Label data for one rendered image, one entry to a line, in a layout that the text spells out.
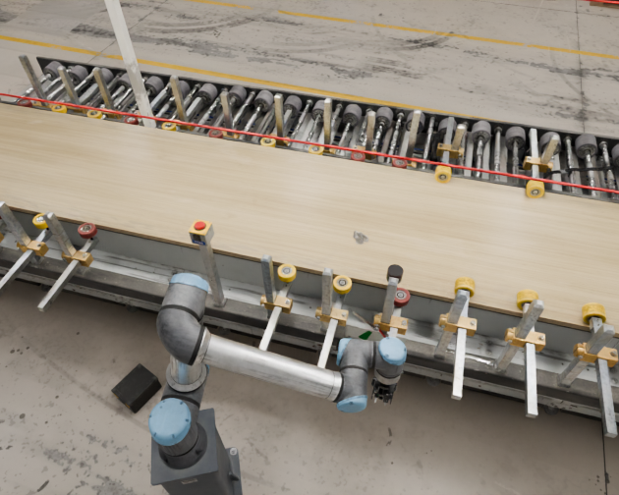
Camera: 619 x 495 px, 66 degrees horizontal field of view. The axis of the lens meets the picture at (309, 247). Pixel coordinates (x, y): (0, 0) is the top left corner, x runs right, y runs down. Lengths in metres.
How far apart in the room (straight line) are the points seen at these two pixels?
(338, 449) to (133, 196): 1.67
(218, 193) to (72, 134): 1.06
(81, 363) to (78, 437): 0.44
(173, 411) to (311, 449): 1.01
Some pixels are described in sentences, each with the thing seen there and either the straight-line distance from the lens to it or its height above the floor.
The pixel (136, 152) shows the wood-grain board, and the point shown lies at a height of 0.90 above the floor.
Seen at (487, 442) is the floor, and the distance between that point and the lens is 2.85.
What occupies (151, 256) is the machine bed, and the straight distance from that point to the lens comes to 2.61.
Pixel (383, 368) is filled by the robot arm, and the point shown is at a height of 1.14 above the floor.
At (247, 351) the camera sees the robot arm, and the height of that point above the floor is 1.33.
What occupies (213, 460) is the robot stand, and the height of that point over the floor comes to 0.60.
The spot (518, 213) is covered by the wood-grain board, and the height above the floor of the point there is 0.90.
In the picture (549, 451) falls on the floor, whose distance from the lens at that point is 2.94.
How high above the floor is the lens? 2.56
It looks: 49 degrees down
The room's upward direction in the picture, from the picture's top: 1 degrees counter-clockwise
